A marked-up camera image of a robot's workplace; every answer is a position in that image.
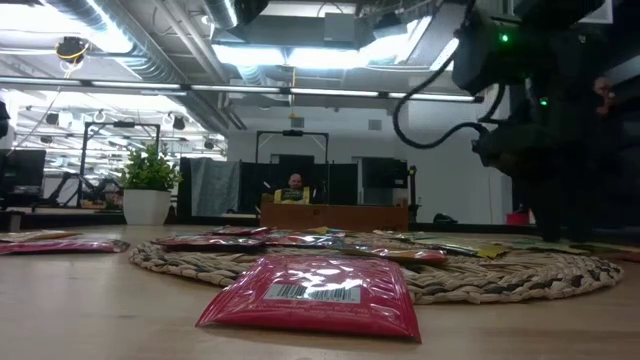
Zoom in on round woven placemat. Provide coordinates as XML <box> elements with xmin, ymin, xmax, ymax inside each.
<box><xmin>128</xmin><ymin>228</ymin><xmax>625</xmax><ymax>306</ymax></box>

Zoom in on black partition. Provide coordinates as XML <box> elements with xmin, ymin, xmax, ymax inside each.
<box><xmin>238</xmin><ymin>153</ymin><xmax>359</xmax><ymax>215</ymax></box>

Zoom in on black wall screen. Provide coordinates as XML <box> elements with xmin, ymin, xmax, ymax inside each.
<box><xmin>360</xmin><ymin>156</ymin><xmax>410</xmax><ymax>190</ymax></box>

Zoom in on black frame rig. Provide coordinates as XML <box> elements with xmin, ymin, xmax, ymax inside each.
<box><xmin>74</xmin><ymin>120</ymin><xmax>162</xmax><ymax>209</ymax></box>
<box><xmin>254</xmin><ymin>128</ymin><xmax>331</xmax><ymax>216</ymax></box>

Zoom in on grey cloth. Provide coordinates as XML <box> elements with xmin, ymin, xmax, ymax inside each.
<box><xmin>189</xmin><ymin>156</ymin><xmax>242</xmax><ymax>217</ymax></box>

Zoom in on red tea packet with barcode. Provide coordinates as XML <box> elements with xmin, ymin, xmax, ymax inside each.
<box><xmin>194</xmin><ymin>254</ymin><xmax>423</xmax><ymax>345</ymax></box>

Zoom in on black stand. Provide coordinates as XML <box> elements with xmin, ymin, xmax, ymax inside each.
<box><xmin>406</xmin><ymin>164</ymin><xmax>421</xmax><ymax>224</ymax></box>

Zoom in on silver ventilation duct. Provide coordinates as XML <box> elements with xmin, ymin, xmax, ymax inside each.
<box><xmin>42</xmin><ymin>0</ymin><xmax>236</xmax><ymax>135</ymax></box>

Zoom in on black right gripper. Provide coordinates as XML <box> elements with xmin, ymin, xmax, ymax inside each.
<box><xmin>472</xmin><ymin>117</ymin><xmax>626</xmax><ymax>244</ymax></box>

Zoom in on white ceiling box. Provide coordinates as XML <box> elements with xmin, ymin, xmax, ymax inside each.
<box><xmin>322</xmin><ymin>11</ymin><xmax>358</xmax><ymax>44</ymax></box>

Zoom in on wooden organizer box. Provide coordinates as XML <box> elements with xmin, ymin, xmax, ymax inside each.
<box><xmin>258</xmin><ymin>193</ymin><xmax>410</xmax><ymax>233</ymax></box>

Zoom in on black computer monitor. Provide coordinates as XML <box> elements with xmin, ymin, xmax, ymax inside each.
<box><xmin>0</xmin><ymin>148</ymin><xmax>48</xmax><ymax>190</ymax></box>

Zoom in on LED light bar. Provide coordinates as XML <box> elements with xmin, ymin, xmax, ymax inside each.
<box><xmin>0</xmin><ymin>75</ymin><xmax>485</xmax><ymax>104</ymax></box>

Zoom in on green plant in white pot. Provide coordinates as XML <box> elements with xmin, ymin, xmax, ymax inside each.
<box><xmin>118</xmin><ymin>141</ymin><xmax>182</xmax><ymax>226</ymax></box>

